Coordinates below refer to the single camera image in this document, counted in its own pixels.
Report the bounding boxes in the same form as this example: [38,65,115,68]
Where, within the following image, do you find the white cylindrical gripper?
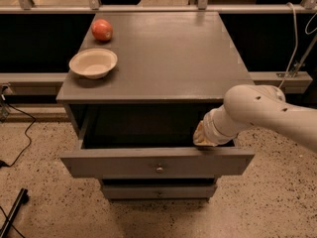
[193,109,242,147]

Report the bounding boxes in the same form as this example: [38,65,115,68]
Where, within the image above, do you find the grey top drawer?
[60,118,254,179]

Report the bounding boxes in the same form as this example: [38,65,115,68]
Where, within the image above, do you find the grey drawer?
[101,183,217,200]
[60,118,254,179]

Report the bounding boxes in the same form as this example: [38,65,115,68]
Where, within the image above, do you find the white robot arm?
[193,84,317,152]

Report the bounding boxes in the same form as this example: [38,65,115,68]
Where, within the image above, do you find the grey wooden drawer cabinet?
[57,12,252,186]

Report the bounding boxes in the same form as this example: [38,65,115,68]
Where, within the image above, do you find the grey bottom drawer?
[101,183,217,200]

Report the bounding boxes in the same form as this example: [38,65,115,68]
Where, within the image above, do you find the white paper bowl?
[68,49,118,79]

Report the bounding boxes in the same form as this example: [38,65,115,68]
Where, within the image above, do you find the red orange round fruit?
[91,19,113,42]

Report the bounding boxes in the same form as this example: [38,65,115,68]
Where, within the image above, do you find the black metal stand leg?
[0,188,29,238]

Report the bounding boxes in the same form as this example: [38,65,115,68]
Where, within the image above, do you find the metal railing frame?
[0,0,317,96]

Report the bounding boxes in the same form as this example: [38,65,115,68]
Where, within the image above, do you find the white cable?
[276,2,300,90]

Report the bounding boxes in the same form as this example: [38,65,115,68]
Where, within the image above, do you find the black floor cable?
[0,94,37,169]

